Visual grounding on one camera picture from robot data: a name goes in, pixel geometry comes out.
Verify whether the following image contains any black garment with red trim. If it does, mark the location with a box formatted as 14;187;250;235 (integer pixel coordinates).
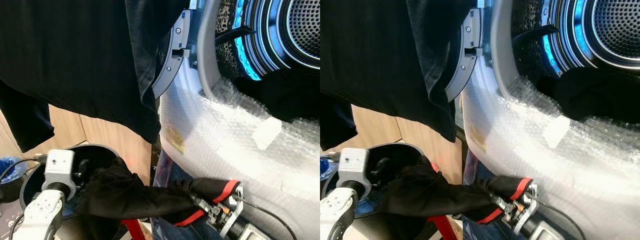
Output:
75;156;242;228
381;155;535;226

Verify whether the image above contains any white front-load washing machine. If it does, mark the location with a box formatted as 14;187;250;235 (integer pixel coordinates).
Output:
152;0;321;240
457;0;640;240

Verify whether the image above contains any blue denim cloth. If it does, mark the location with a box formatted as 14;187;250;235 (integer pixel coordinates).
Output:
150;150;231;240
461;150;506;240

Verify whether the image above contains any blue plastic bag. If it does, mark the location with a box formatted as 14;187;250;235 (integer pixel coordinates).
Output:
0;156;23;184
320;160;335;188

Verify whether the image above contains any clear bubble wrap sheet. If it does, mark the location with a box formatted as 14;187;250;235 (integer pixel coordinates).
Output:
462;77;640;240
160;77;321;240

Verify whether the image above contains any red stool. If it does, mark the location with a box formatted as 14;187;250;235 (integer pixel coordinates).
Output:
120;218;147;240
429;215;453;240

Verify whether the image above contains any yellow warning label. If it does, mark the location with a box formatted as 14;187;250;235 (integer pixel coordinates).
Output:
470;125;487;153
166;127;186;155

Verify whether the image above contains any white tape patch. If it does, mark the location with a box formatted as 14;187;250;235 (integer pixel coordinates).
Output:
542;115;572;149
251;117;283;151

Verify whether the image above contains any large black hanging garment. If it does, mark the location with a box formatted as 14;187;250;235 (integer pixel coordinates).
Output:
320;0;476;151
0;0;191;153

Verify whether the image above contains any crumpled black garment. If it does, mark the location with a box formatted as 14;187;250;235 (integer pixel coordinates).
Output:
537;67;640;123
234;67;321;123

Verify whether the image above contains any grey round washer door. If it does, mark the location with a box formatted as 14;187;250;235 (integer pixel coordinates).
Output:
151;9;193;100
444;7;485;102

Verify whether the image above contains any perforated steel washer drum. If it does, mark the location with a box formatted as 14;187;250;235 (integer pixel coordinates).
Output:
216;0;321;83
511;0;640;86

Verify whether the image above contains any black drum paddle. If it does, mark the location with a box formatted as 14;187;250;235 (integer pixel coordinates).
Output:
216;26;256;47
512;25;560;47

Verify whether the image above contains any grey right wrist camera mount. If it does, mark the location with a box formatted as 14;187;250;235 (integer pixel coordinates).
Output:
515;182;540;236
220;186;246;238

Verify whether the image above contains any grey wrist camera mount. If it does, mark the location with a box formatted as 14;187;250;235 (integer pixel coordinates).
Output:
42;149;77;201
515;182;540;236
220;186;246;238
337;147;373;198

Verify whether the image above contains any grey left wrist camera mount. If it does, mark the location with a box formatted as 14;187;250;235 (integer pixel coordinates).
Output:
42;149;77;201
337;147;373;198

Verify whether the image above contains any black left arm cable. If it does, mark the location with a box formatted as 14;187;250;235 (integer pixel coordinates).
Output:
320;151;346;163
0;156;48;183

